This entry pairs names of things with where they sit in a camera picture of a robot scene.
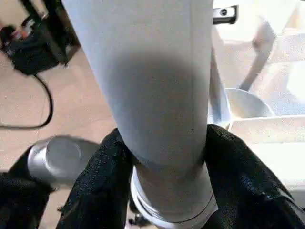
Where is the white plastic table leg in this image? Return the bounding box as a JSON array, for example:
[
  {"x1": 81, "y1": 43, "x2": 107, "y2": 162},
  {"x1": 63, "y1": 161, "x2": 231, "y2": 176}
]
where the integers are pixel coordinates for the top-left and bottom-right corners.
[{"x1": 61, "y1": 0, "x2": 219, "y2": 226}]

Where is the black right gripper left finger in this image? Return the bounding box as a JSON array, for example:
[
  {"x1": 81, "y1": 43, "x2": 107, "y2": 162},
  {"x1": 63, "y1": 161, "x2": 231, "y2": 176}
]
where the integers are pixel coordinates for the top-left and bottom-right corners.
[{"x1": 57, "y1": 127, "x2": 134, "y2": 229}]

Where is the white plastic table top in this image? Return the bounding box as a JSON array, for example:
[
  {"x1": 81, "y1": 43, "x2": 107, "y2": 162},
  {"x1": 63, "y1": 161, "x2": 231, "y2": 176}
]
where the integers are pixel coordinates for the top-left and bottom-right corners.
[{"x1": 128, "y1": 0, "x2": 305, "y2": 229}]

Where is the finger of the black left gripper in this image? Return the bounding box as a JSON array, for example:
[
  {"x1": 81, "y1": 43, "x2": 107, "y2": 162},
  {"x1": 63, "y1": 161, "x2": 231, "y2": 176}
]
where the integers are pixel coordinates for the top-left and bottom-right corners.
[{"x1": 213, "y1": 5, "x2": 239, "y2": 25}]

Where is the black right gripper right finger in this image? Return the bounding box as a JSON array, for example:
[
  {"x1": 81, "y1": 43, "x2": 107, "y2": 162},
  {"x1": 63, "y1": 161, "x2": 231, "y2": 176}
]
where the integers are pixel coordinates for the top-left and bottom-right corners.
[{"x1": 203, "y1": 123, "x2": 305, "y2": 229}]

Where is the black floor cable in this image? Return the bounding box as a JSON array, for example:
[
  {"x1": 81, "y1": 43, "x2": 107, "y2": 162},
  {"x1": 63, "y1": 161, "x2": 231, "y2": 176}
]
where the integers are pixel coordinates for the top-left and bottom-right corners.
[{"x1": 0, "y1": 73, "x2": 53, "y2": 131}]

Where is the silver robot leg joint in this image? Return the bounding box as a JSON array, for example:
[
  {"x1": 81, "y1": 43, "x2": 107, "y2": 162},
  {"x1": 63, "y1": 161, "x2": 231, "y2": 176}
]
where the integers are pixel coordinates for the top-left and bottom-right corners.
[{"x1": 26, "y1": 135, "x2": 101, "y2": 189}]

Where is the black floor device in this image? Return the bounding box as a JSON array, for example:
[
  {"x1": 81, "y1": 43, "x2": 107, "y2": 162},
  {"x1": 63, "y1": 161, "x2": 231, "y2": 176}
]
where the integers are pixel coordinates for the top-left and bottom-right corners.
[{"x1": 0, "y1": 23, "x2": 62, "y2": 76}]

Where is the black metal stand leg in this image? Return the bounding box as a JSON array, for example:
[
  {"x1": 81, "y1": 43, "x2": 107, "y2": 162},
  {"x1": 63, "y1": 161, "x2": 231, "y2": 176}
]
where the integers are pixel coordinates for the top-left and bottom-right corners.
[{"x1": 21, "y1": 0, "x2": 81, "y2": 67}]

